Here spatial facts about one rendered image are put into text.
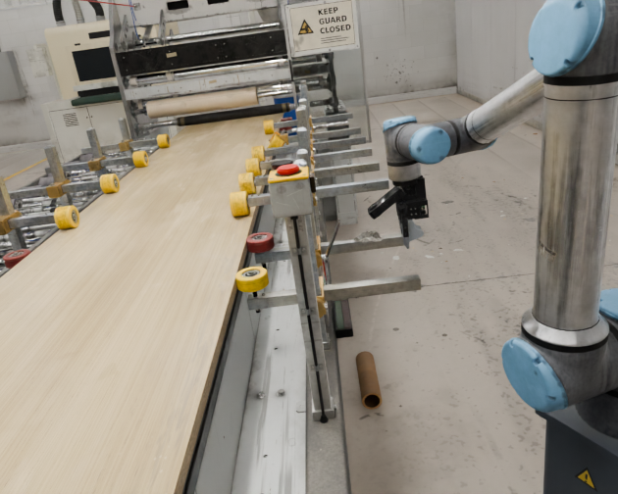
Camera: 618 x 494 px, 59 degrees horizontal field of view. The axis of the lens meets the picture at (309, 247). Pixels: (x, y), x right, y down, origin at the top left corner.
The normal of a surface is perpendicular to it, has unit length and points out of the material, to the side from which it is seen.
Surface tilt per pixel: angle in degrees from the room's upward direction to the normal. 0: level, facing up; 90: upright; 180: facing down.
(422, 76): 90
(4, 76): 90
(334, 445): 0
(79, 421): 0
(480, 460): 0
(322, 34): 90
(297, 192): 90
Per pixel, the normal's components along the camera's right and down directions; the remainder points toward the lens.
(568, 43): -0.95, 0.11
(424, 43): 0.00, 0.37
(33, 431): -0.13, -0.92
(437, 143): 0.24, 0.33
